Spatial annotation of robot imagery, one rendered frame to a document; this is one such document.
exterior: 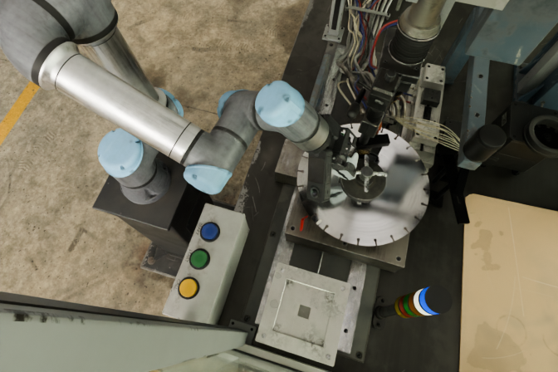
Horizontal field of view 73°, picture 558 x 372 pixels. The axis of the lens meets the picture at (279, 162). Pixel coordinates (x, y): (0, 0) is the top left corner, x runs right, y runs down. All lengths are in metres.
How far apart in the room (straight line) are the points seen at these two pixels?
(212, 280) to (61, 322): 0.77
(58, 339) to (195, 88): 2.16
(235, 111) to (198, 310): 0.48
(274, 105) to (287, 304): 0.49
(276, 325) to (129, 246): 1.22
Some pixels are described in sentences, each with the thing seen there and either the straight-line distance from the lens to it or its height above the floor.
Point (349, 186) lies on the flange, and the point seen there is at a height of 0.96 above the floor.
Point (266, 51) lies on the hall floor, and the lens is 2.43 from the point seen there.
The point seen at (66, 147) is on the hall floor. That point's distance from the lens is 2.37.
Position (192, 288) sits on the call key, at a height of 0.91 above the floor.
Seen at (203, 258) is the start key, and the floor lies 0.91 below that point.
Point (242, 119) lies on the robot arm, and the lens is 0.70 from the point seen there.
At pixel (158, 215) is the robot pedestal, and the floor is 0.75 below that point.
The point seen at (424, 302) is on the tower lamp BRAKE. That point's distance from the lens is 0.71.
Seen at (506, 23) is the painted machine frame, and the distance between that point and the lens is 0.83.
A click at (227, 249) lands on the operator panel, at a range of 0.95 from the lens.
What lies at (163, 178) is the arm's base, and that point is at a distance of 1.17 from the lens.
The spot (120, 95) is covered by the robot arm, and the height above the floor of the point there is 1.30.
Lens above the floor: 1.82
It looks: 65 degrees down
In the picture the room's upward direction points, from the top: 1 degrees counter-clockwise
